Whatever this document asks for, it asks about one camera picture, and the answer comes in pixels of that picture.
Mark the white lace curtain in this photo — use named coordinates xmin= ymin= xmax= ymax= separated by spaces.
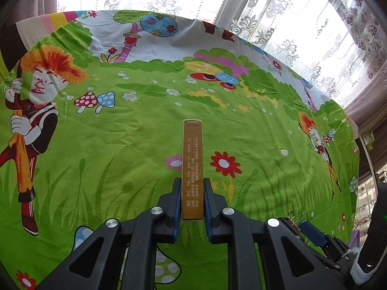
xmin=57 ymin=0 xmax=387 ymax=106

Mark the green cartoon printed cloth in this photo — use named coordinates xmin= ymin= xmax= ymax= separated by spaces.
xmin=0 ymin=10 xmax=361 ymax=290

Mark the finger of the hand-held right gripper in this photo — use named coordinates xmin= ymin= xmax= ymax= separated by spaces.
xmin=299 ymin=220 xmax=329 ymax=249
xmin=278 ymin=217 xmax=326 ymax=261

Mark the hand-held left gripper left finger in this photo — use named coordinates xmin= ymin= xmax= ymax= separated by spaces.
xmin=36 ymin=178 xmax=183 ymax=290

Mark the cream yellow box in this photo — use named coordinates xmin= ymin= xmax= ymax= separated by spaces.
xmin=182 ymin=120 xmax=204 ymax=220

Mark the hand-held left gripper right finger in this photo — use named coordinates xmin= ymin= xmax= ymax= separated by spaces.
xmin=203 ymin=178 xmax=348 ymax=290

